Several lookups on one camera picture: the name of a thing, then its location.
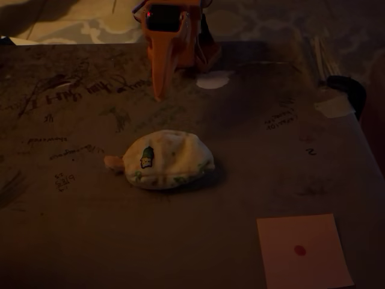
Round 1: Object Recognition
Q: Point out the torn white tape piece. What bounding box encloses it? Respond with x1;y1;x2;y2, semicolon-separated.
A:
314;98;356;120

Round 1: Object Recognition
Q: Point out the orange robot arm with base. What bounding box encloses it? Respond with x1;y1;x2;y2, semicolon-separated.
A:
176;0;223;73

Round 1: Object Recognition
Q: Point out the white paper sheet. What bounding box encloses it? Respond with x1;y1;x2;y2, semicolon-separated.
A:
0;35;46;46

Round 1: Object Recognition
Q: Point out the black clamp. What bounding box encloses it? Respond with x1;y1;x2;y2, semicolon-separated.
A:
326;75;367;121

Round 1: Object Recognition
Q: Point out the pink sticky note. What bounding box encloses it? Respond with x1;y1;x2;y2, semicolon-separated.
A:
256;213;356;289

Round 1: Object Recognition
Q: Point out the white plush toy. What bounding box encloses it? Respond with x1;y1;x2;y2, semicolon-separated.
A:
103;129;216;190

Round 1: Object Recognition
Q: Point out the scribbled brown paper table cover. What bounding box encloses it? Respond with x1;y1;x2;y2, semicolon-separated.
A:
0;40;385;289

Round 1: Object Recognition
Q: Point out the aluminium channel rail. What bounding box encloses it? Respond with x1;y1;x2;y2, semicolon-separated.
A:
300;34;351;91

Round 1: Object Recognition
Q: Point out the grey yellow patterned rug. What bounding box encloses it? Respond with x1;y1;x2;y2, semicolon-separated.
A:
0;0;385;87

